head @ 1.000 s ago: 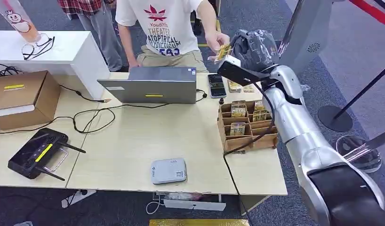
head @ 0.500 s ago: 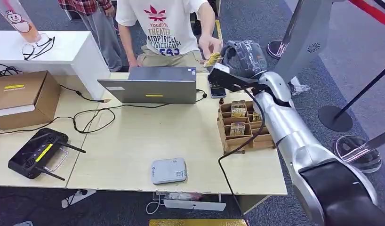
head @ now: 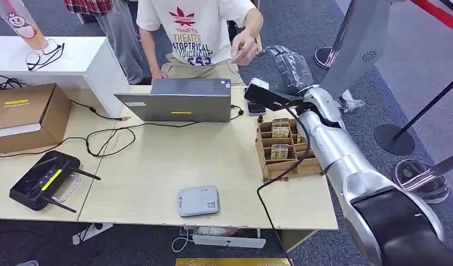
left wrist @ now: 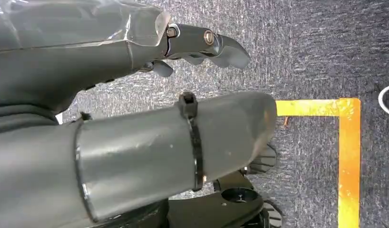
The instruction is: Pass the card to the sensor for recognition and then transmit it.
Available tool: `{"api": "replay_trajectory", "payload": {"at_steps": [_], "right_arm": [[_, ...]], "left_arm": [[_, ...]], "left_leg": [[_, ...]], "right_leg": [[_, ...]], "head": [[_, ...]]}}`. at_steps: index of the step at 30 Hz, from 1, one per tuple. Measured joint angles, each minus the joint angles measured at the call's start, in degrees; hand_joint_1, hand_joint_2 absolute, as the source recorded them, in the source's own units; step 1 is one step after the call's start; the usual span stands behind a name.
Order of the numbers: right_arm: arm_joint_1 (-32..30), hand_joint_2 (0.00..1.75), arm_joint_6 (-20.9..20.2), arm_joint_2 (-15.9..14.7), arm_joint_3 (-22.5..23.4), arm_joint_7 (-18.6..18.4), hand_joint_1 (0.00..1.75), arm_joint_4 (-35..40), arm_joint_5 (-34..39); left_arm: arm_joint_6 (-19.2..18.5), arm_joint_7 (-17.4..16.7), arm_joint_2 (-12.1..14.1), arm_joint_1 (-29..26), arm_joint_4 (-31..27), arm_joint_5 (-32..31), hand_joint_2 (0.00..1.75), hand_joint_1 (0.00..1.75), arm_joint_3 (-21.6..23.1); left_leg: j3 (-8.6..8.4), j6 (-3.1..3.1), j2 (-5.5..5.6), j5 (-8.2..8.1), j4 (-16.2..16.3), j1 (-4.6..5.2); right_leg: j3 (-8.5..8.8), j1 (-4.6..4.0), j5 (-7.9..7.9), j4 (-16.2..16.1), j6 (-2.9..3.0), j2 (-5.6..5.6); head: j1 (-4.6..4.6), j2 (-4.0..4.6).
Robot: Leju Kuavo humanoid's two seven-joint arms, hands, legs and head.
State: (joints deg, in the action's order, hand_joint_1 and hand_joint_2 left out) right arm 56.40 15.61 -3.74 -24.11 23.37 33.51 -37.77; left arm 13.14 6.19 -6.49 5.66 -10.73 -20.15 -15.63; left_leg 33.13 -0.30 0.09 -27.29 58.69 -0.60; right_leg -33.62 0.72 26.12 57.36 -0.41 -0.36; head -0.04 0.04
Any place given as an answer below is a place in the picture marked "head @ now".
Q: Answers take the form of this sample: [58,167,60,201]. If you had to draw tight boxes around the person's left hand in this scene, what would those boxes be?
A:
[230,31,259,67]

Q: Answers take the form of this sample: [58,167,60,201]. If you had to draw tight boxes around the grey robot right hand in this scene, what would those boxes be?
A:
[265,44,315,94]

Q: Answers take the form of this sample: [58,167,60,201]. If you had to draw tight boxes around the dark round stand base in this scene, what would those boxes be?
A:
[313,47,339,70]

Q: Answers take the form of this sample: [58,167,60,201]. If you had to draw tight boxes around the grey laptop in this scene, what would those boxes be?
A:
[114,78,231,123]

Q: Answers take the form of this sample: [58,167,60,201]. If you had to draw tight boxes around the person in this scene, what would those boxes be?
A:
[63,0,145,85]
[136,0,265,87]

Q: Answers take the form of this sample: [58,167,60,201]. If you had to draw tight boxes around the black smartphone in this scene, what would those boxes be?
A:
[246,101,267,117]

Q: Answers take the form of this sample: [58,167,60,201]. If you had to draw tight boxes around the silver standing sign panel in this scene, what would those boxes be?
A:
[318,0,394,114]

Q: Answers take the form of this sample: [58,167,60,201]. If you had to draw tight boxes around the wooden card box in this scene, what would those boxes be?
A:
[255,118,324,182]

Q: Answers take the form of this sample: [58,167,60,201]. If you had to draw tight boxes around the black eyeglasses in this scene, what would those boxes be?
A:
[25,43,65,72]

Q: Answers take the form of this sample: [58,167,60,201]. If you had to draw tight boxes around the grey card reader device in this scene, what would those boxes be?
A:
[177,186,220,218]

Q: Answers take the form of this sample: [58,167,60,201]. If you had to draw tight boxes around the brown cardboard box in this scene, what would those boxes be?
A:
[0,83,72,154]

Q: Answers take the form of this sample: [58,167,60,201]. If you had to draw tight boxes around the red barrier belt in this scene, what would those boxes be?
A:
[410,0,453,35]

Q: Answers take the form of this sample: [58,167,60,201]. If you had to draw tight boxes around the black controller with antennas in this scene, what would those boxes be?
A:
[9,150,102,214]

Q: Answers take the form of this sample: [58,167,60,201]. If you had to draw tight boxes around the white power strip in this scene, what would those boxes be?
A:
[72,222,114,246]
[191,234,266,249]

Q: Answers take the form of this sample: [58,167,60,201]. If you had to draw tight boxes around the clear round acrylic sign base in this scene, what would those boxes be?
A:
[392,150,453,204]

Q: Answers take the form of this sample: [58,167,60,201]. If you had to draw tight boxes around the gold floor mat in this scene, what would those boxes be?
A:
[175,258,291,266]

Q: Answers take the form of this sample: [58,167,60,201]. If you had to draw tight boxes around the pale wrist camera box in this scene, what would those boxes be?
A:
[244,78,304,112]

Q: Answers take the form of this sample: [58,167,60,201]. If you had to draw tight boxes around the black cable with plug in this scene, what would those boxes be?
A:
[69,100,131,122]

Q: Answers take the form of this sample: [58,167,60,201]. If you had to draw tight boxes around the long black laptop cable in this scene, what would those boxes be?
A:
[0,104,245,159]

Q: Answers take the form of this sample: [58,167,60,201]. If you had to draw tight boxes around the black stanchion post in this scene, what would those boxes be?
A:
[374,72,453,156]

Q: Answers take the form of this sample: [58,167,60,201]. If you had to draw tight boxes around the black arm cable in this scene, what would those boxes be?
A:
[255,106,312,266]

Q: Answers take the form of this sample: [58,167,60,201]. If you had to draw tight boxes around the black cable bundle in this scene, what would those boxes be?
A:
[0,75,27,91]

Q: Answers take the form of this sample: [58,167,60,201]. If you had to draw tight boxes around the white cable loop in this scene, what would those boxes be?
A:
[171,229,192,253]

